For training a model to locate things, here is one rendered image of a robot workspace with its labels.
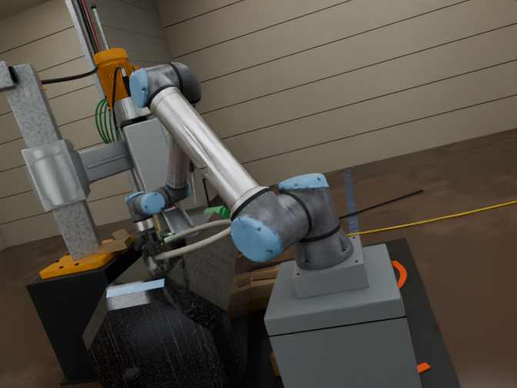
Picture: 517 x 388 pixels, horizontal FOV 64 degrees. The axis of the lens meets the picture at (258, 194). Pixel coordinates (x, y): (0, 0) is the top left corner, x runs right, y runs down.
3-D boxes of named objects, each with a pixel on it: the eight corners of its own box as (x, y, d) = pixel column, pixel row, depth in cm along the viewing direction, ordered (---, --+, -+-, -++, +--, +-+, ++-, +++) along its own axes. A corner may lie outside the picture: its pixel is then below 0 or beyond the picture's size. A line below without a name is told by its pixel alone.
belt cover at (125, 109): (118, 132, 329) (110, 112, 325) (148, 124, 336) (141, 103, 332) (121, 128, 239) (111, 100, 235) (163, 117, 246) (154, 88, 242)
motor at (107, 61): (108, 112, 322) (90, 60, 313) (148, 102, 331) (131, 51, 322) (108, 109, 296) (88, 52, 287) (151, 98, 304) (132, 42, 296)
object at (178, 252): (141, 251, 223) (139, 245, 223) (225, 220, 237) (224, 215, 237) (146, 269, 177) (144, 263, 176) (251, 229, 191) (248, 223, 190)
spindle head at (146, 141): (143, 192, 285) (121, 128, 275) (174, 182, 291) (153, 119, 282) (148, 199, 251) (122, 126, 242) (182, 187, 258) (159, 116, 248)
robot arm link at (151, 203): (165, 186, 175) (151, 188, 184) (140, 197, 168) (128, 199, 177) (173, 206, 176) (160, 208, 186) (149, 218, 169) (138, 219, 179)
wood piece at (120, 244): (99, 255, 274) (96, 248, 273) (105, 249, 283) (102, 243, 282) (127, 248, 272) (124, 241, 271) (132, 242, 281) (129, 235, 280)
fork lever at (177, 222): (146, 195, 284) (145, 189, 282) (174, 186, 290) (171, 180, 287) (168, 242, 226) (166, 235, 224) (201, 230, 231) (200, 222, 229)
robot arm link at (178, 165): (191, 49, 146) (178, 185, 193) (161, 56, 139) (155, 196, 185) (212, 65, 141) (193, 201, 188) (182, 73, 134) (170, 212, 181)
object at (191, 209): (171, 245, 539) (149, 182, 521) (201, 213, 662) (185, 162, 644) (215, 235, 524) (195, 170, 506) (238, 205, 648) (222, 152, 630)
